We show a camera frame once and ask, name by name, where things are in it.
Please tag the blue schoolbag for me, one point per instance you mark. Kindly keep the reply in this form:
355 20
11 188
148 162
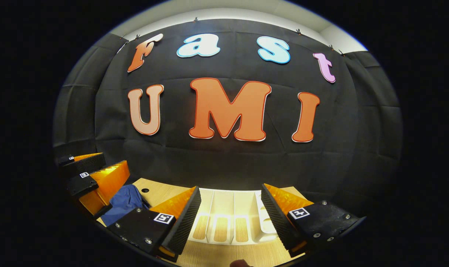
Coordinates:
124 202

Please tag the white bookshelf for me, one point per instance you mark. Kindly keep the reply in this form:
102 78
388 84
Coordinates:
224 207

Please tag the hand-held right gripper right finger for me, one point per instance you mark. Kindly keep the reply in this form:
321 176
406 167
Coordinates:
278 222

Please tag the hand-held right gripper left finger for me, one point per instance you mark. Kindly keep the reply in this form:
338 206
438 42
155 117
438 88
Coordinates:
183 226

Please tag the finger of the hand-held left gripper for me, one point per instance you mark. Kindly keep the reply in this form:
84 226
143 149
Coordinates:
106 181
83 165

